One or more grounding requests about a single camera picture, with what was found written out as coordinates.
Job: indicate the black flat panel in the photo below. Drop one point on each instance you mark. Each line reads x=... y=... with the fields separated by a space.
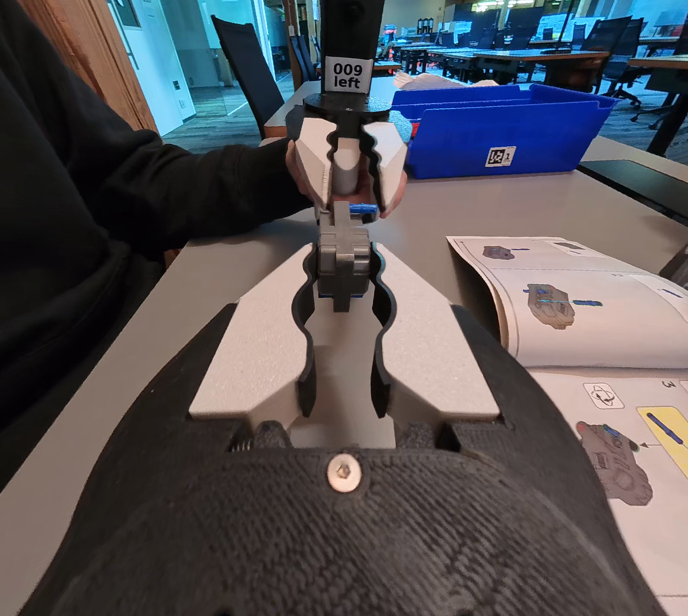
x=645 y=185

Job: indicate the wooden desk with black leg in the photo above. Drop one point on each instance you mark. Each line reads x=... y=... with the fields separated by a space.
x=661 y=62

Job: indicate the grey desk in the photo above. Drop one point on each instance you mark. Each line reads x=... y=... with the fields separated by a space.
x=484 y=207

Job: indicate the person's left forearm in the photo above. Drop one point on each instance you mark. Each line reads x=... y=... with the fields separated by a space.
x=215 y=180

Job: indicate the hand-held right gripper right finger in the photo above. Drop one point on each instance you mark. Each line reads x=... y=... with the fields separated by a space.
x=430 y=347

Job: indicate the building instruction booklet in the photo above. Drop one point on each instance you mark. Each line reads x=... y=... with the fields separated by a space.
x=564 y=331

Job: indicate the black office chair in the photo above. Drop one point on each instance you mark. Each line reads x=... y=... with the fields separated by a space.
x=607 y=51

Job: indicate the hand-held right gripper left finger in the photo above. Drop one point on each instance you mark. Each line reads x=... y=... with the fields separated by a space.
x=252 y=347

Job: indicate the blue plastic bin with tag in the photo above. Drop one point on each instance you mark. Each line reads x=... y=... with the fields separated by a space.
x=537 y=142

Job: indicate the white glass door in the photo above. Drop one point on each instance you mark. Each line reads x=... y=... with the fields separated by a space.
x=156 y=62

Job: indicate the blue toy pin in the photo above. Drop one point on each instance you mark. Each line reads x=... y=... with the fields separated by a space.
x=361 y=208

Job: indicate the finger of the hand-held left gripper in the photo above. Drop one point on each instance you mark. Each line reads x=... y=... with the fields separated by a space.
x=389 y=159
x=312 y=153

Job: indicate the person in black sleeve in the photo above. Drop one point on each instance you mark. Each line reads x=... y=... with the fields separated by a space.
x=54 y=196

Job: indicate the person's left hand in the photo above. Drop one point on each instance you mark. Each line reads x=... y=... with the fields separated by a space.
x=370 y=188

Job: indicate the grey toy motor block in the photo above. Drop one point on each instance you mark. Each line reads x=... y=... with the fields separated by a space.
x=344 y=261

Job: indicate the row of background desks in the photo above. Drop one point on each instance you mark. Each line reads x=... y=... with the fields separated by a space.
x=510 y=59

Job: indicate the black mesh chair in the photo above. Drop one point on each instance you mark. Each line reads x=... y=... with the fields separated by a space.
x=247 y=67

